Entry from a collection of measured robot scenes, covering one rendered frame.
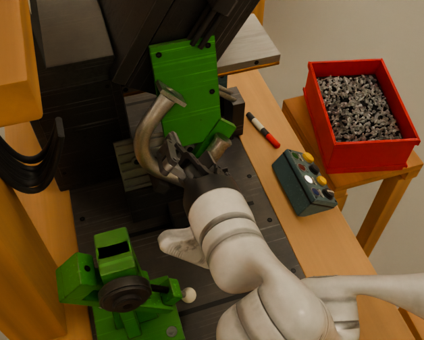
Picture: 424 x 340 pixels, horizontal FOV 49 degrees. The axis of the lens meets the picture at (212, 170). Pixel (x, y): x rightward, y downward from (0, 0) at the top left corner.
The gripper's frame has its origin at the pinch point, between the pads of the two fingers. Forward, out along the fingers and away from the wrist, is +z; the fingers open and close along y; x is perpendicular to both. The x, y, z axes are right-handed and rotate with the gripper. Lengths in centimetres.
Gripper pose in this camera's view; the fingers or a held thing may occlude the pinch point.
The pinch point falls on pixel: (189, 150)
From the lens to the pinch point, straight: 68.9
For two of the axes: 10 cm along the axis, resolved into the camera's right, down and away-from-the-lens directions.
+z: -2.9, -5.7, 7.7
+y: -7.3, -4.0, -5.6
